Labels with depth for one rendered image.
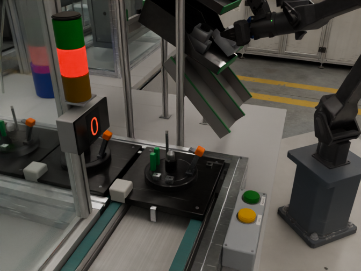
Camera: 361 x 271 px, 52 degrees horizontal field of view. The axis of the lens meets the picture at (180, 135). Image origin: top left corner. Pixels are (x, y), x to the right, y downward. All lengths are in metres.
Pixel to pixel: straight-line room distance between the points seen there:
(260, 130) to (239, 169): 0.44
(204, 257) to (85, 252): 0.25
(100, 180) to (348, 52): 4.19
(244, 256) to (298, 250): 0.20
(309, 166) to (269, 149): 0.44
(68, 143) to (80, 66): 0.15
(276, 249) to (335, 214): 0.16
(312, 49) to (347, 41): 0.39
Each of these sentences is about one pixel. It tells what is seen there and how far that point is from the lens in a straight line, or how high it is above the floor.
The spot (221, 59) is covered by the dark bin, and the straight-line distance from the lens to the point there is 1.12.
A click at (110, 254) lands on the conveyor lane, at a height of 0.92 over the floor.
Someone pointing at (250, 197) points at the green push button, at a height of 0.97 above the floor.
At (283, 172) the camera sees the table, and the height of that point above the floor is 0.86.
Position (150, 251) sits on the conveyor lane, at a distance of 0.87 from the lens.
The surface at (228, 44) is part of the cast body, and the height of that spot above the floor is 1.26.
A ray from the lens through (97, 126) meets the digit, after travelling 0.76.
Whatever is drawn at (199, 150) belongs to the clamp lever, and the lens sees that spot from 0.90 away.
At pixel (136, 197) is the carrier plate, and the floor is 0.97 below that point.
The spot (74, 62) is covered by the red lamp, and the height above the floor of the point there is 1.34.
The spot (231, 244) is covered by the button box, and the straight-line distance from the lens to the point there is 0.82.
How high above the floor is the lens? 1.55
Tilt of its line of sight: 30 degrees down
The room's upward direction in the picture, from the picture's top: straight up
